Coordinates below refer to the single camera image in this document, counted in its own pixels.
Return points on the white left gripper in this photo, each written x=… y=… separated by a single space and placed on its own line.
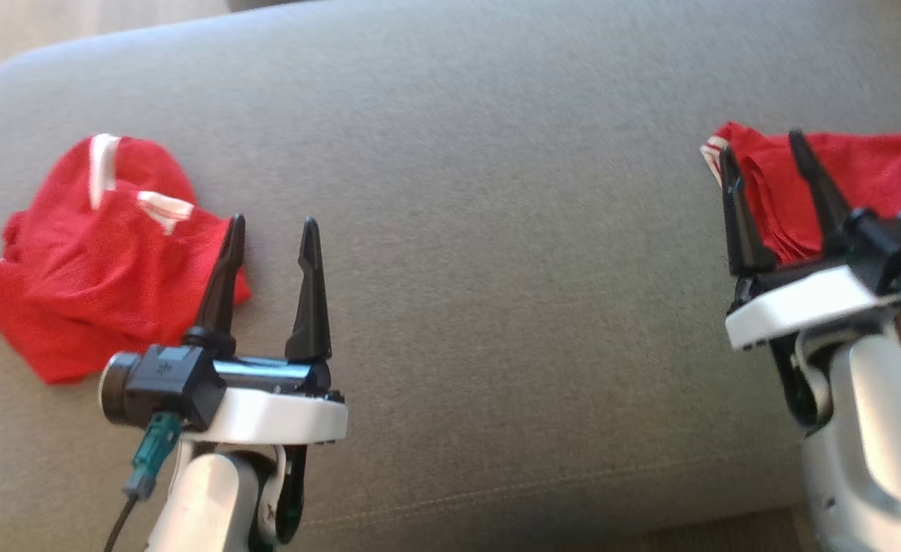
x=281 y=414

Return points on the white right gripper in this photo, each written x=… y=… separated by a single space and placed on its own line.
x=803 y=307

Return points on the red Bulls 23 jersey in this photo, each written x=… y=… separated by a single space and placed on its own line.
x=879 y=176

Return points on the red shorts with white trim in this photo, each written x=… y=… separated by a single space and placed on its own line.
x=74 y=291

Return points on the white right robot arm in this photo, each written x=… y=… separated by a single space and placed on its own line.
x=879 y=429

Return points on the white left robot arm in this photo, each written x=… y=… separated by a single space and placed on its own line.
x=205 y=506

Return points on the grey fabric sofa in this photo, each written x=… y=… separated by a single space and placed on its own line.
x=496 y=230

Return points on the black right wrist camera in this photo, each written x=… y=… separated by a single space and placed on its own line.
x=891 y=241

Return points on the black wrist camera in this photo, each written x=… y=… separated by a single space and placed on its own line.
x=891 y=241
x=166 y=379

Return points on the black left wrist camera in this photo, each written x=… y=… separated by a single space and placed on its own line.
x=166 y=379

